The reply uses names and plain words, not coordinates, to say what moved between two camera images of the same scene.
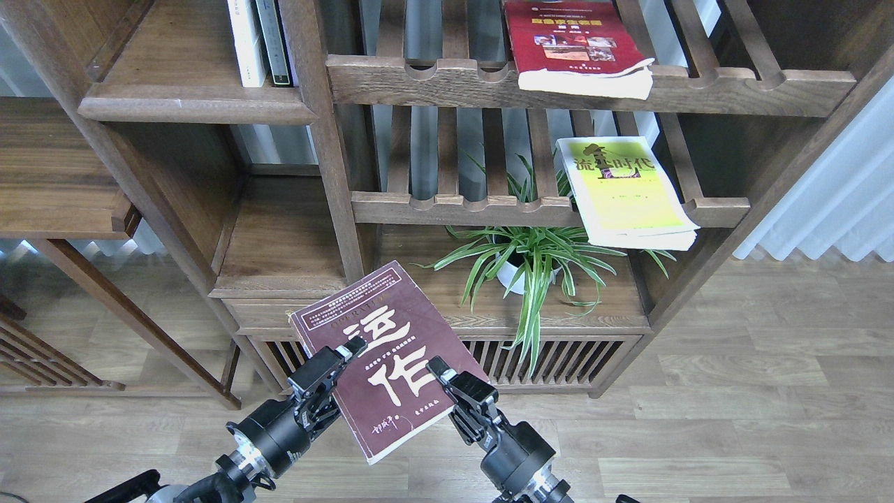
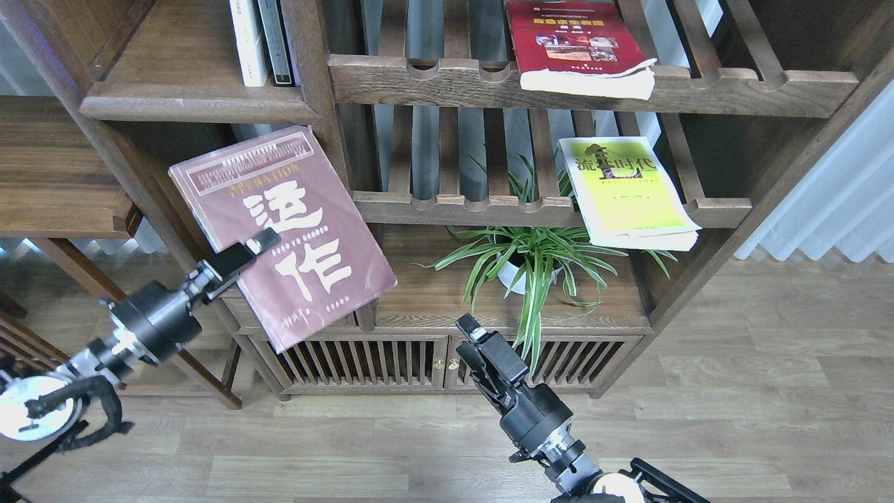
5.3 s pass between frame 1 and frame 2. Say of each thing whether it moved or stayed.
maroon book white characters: moved
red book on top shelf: stayed
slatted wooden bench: stayed
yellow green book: stayed
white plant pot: stayed
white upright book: stayed
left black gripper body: moved
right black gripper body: moved
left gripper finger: moved
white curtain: stayed
